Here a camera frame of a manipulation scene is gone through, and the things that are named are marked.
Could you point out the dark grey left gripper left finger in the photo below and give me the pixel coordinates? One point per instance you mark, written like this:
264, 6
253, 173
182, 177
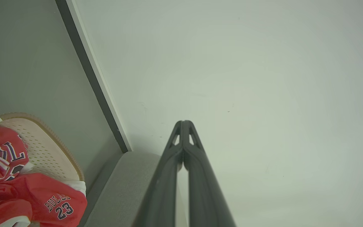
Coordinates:
164, 189

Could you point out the white perforated laundry basket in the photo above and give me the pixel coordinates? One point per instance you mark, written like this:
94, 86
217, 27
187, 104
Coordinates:
46, 151

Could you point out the dark grey white baseboard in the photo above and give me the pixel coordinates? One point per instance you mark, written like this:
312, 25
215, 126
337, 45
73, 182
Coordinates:
88, 67

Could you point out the red Bulls 23 shorts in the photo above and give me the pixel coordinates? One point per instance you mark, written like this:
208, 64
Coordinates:
33, 198

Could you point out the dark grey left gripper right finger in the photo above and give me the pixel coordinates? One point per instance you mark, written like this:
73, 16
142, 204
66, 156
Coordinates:
205, 195

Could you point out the red Bulls jersey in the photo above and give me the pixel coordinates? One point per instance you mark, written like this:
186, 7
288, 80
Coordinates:
3, 154

